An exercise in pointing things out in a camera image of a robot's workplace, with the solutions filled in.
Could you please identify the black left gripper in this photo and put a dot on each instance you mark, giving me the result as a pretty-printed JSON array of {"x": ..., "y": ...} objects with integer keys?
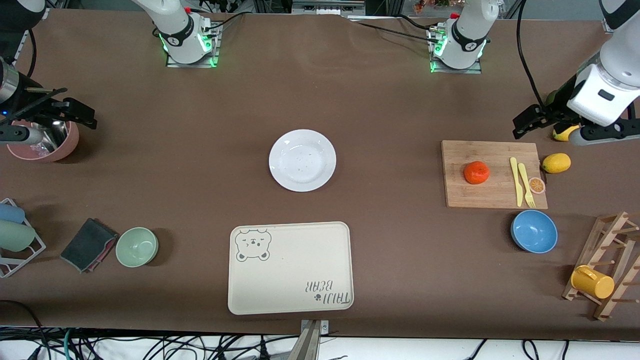
[{"x": 556, "y": 106}]

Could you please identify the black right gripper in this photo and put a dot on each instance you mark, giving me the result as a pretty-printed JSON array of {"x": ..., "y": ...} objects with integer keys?
[{"x": 29, "y": 98}]

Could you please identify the orange tangerine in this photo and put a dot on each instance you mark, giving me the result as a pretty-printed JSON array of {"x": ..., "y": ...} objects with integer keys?
[{"x": 476, "y": 172}]

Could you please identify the white round plate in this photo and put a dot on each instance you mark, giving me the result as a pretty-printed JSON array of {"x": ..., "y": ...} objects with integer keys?
[{"x": 302, "y": 160}]

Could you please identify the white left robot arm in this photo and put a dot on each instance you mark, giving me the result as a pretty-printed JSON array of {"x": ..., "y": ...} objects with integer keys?
[{"x": 465, "y": 35}]

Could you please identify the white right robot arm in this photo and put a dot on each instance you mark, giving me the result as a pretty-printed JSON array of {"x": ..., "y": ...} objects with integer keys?
[{"x": 175, "y": 30}]

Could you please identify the metal scoop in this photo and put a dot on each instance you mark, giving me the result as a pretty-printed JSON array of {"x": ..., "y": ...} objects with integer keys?
[{"x": 55, "y": 137}]

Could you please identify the green avocado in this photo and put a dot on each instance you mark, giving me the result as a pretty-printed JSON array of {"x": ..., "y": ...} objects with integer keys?
[{"x": 550, "y": 97}]

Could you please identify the pink bowl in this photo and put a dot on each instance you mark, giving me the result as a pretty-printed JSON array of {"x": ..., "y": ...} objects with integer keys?
[{"x": 70, "y": 142}]

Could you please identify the yellow lemon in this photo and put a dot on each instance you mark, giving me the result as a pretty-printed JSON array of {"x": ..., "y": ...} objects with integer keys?
[
  {"x": 564, "y": 134},
  {"x": 556, "y": 163}
]

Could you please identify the clear plastic ice pieces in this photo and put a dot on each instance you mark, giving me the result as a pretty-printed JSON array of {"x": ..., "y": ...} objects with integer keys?
[{"x": 37, "y": 148}]

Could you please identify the yellow plastic knife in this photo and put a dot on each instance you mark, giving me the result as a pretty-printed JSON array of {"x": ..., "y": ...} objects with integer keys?
[{"x": 516, "y": 180}]

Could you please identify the yellow plastic fork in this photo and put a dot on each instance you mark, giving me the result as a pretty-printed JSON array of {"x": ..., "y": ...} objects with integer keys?
[{"x": 525, "y": 182}]

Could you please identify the toy orange slice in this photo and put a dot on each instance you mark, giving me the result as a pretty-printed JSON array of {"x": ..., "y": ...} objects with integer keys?
[{"x": 537, "y": 185}]

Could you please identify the wooden cutting board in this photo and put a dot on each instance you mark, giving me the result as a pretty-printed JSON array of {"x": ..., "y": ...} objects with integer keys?
[{"x": 460, "y": 195}]

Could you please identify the blue bowl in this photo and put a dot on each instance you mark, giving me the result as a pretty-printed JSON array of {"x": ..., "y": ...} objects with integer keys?
[{"x": 534, "y": 231}]

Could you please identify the pale blue cup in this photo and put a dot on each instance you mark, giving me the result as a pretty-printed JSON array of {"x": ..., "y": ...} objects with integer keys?
[{"x": 10, "y": 214}]

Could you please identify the dark grey folded cloth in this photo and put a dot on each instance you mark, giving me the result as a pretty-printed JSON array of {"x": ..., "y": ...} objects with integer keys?
[{"x": 87, "y": 245}]

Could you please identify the pale green cup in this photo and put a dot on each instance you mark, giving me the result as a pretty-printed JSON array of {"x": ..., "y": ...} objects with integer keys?
[{"x": 15, "y": 236}]

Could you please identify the pale green bowl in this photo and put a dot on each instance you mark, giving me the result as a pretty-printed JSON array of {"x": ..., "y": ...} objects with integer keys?
[{"x": 136, "y": 247}]

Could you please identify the yellow plastic mug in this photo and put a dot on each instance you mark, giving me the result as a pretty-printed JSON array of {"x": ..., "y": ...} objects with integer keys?
[{"x": 592, "y": 282}]

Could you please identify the wooden drying rack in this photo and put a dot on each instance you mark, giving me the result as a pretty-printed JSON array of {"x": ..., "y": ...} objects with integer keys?
[{"x": 617, "y": 280}]

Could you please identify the cream bear print tray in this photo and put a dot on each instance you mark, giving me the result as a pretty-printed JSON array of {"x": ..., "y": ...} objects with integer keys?
[{"x": 295, "y": 270}]

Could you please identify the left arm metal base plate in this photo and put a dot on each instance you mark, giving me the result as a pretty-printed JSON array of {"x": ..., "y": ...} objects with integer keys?
[{"x": 470, "y": 71}]

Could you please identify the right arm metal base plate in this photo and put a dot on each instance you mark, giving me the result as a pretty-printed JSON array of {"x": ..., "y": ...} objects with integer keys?
[{"x": 215, "y": 50}]

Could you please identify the aluminium frame bar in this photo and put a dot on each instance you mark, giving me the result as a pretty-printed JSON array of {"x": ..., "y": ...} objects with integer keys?
[{"x": 325, "y": 7}]

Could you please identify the metal table edge bracket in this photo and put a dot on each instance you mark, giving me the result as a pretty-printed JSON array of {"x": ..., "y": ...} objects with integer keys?
[{"x": 312, "y": 332}]

